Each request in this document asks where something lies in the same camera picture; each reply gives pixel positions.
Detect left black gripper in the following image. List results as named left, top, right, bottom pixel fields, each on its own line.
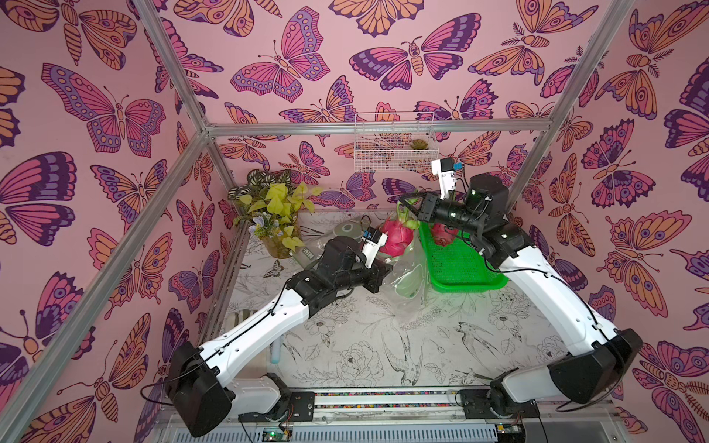
left=332, top=258, right=393, bottom=296

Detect pink dragon fruit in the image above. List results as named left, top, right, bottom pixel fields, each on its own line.
left=380, top=203, right=420, bottom=258
left=430, top=223, right=458, bottom=247

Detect clear zip-top bag green seal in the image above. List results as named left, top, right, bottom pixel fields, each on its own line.
left=380, top=240, right=429, bottom=320

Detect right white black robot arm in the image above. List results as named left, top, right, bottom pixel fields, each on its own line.
left=398, top=174, right=643, bottom=417

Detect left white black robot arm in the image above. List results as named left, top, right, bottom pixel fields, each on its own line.
left=164, top=228, right=393, bottom=439

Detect green plastic basket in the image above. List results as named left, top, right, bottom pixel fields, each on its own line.
left=419, top=223, right=509, bottom=293

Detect light blue garden trowel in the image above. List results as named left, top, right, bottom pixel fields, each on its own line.
left=270, top=337, right=282, bottom=365

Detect potted plant yellow green leaves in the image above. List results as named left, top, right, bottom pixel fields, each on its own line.
left=228, top=169, right=323, bottom=260

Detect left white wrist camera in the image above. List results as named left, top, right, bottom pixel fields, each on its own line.
left=361, top=226, right=388, bottom=269

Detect small succulent in wire basket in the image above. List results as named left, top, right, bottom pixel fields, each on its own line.
left=410, top=138, right=429, bottom=151

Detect white wire wall basket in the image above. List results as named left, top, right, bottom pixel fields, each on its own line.
left=351, top=108, right=439, bottom=172

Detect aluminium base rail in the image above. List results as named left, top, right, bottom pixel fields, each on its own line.
left=148, top=385, right=627, bottom=443

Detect aluminium frame struts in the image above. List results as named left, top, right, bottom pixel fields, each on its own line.
left=1, top=1, right=633, bottom=442

